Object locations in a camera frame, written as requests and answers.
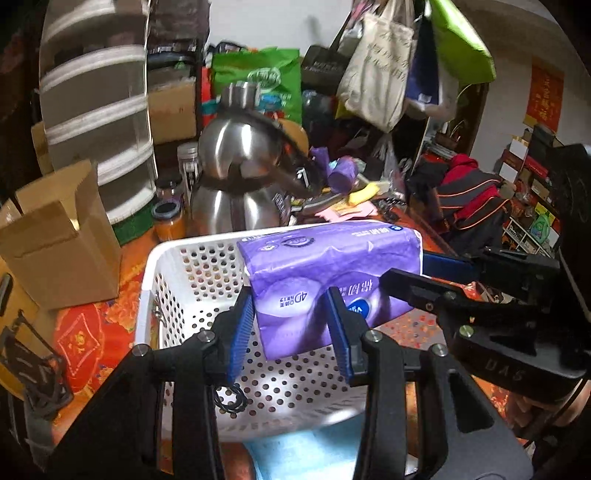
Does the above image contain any stainless steel kettle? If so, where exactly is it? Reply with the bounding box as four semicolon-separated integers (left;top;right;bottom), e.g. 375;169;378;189
190;80;319;238

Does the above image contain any open brown cardboard box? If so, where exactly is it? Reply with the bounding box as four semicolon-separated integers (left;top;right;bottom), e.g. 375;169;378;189
0;159;123;311

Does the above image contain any black bag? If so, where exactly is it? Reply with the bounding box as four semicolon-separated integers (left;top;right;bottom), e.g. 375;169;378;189
301;44;352;93

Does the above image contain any black wire bottle holder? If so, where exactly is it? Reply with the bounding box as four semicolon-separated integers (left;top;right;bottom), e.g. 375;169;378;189
0;272;75;416

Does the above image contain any closed brown cardboard box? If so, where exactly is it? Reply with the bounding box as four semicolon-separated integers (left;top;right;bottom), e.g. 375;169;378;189
148;80;199;145

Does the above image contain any black hair tie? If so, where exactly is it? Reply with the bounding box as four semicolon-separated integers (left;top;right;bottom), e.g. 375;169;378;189
213;383;247;414

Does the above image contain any white perforated plastic basket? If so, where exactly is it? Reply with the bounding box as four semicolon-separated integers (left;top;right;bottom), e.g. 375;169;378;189
134;224;426;444

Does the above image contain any dark blue bag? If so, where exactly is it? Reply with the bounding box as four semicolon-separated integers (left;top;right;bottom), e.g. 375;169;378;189
406;18;444;104

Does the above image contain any red and black jacket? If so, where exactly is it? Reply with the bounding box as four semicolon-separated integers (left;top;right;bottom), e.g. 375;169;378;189
406;154;513;259

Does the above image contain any purple tissue pack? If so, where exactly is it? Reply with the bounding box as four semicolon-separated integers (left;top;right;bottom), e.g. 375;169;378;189
236;220;423;361

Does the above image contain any purple cup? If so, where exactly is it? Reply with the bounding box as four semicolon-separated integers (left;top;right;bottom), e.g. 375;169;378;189
327;157;358;192

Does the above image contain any clear white-striped hanging organizer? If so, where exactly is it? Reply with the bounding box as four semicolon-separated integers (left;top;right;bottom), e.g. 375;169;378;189
39;0;158;245

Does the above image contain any clear jar with white lid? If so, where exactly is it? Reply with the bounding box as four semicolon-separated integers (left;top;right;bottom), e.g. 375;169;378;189
177;142;200;208

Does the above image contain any yellow cloth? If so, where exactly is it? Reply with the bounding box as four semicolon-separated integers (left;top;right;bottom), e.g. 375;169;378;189
347;182;379;206

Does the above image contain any orange jar with dark lid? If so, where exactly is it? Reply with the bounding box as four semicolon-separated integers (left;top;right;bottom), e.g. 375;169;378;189
151;199;188;243

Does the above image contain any green printed shopping bag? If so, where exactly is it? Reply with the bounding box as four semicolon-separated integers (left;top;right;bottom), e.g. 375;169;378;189
210;46;303;125

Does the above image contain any bright green bag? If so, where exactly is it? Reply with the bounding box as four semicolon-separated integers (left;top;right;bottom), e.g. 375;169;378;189
427;0;497;84

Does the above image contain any white shelf with goods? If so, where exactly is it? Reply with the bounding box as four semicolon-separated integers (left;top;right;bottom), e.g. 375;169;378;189
496;122;566;259

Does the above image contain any red wall poster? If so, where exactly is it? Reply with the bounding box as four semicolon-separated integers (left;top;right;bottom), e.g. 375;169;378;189
523;58;565;134

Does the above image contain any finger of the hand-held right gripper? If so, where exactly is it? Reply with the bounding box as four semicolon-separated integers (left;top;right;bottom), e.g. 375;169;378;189
379;268;465;324
421;247;561;303

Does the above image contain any beige canvas tote bag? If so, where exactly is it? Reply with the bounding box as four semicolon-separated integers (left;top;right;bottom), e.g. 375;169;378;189
337;9;416;132

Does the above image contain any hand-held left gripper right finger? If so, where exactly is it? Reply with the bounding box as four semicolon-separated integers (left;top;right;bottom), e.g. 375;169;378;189
323;286;536;480

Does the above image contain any light blue tissue pack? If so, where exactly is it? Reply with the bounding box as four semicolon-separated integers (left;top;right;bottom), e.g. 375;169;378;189
242;411;370;480

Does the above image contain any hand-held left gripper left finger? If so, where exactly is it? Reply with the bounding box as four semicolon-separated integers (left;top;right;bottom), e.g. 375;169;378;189
46;288;257;480

